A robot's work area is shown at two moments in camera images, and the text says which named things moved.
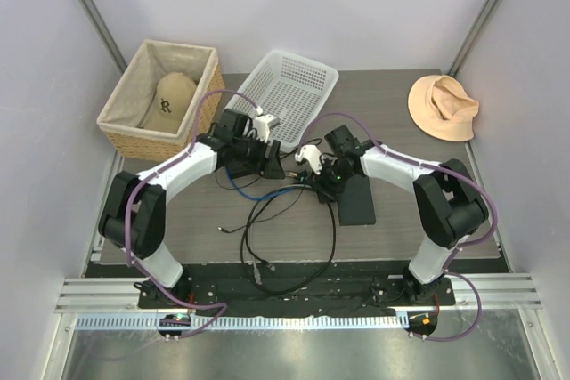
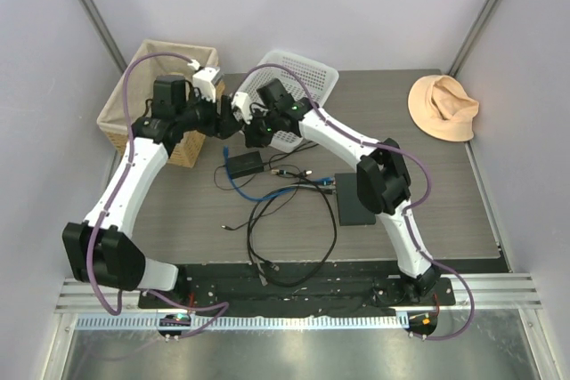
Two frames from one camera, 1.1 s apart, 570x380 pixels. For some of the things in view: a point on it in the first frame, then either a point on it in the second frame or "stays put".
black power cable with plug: x=263 y=220 to x=235 y=189
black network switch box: x=355 y=202 stays put
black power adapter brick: x=240 y=169 stays put
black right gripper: x=331 y=190 to x=253 y=138
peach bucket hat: x=443 y=108 stays put
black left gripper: x=271 y=166 to x=223 y=125
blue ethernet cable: x=255 y=198 stays put
